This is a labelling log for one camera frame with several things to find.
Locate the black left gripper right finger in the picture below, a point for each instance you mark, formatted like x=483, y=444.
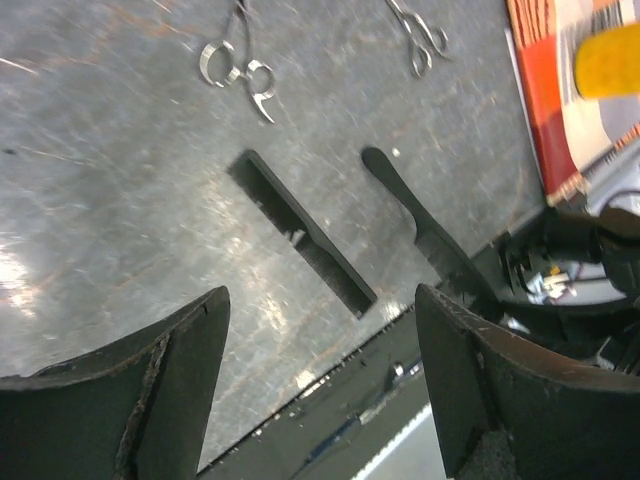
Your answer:
x=562, y=418

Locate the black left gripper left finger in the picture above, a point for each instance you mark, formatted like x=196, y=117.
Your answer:
x=136, y=408

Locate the black handled tail comb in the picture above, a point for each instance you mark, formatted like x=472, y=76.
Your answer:
x=459, y=276

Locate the black barber comb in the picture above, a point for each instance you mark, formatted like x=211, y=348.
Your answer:
x=289, y=217

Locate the silver hair scissors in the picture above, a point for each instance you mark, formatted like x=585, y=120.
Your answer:
x=423, y=40

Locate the colourful patterned cloth mat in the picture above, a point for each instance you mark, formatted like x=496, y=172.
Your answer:
x=575, y=139

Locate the silver thinning scissors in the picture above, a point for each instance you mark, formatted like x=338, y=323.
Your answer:
x=245, y=71

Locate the yellow plastic bowl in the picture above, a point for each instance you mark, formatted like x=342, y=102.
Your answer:
x=607, y=64

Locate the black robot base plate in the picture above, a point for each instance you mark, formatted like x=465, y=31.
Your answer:
x=566, y=282

